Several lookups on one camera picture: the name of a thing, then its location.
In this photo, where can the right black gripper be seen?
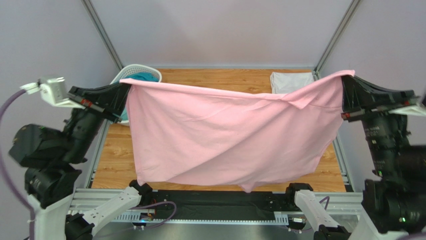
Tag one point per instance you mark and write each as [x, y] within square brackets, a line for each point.
[377, 108]

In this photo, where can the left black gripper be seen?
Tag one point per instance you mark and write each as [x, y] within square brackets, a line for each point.
[108, 99]

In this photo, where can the pink t shirt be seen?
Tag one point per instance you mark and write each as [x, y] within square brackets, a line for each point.
[202, 136]

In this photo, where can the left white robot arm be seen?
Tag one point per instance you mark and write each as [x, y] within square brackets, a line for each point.
[49, 156]

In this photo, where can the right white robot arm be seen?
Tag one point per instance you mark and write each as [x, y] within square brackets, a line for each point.
[394, 207]

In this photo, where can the white plastic laundry basket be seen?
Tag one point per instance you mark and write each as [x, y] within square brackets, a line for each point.
[129, 69]

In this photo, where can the teal t shirt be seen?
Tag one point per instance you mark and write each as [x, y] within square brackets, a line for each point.
[139, 76]

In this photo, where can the folded white t shirt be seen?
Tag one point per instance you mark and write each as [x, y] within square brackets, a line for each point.
[285, 83]

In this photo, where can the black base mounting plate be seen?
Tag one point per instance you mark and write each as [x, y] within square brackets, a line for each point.
[225, 205]

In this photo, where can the left aluminium corner post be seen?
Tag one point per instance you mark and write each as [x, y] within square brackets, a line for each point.
[118, 65]

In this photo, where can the aluminium corner post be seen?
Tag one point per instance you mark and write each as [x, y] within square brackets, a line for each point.
[118, 65]
[318, 69]

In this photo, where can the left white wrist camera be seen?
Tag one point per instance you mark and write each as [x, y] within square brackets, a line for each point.
[53, 91]

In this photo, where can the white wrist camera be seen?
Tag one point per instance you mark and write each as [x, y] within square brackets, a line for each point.
[417, 109]
[53, 91]

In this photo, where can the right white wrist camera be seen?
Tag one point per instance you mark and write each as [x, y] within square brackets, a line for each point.
[417, 109]

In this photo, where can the right aluminium corner post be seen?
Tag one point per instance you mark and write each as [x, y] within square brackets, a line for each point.
[318, 69]

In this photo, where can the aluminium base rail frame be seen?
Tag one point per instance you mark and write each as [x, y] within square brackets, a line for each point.
[84, 226]

